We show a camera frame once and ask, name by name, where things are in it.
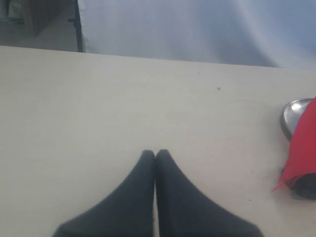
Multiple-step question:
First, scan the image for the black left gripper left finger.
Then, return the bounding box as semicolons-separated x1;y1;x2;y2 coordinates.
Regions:
54;150;155;237

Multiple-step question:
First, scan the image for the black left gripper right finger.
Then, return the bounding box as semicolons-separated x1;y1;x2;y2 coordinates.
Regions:
156;150;263;237

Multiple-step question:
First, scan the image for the red and white small flag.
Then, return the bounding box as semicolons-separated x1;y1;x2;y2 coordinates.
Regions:
273;98;316;191

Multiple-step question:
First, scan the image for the black round flag base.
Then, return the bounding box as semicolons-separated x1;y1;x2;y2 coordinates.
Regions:
280;165;316;200

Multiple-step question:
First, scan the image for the round steel plate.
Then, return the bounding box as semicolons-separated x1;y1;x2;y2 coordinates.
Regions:
280;98;313;141

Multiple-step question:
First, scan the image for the white backdrop cloth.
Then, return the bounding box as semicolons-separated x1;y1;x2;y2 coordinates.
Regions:
78;0;316;70

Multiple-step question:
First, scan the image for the black backdrop stand pole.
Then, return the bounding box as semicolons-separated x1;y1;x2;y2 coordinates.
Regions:
68;0;83;52

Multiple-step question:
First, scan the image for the white sack in background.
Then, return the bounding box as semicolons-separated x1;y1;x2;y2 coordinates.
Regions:
0;0;24;24

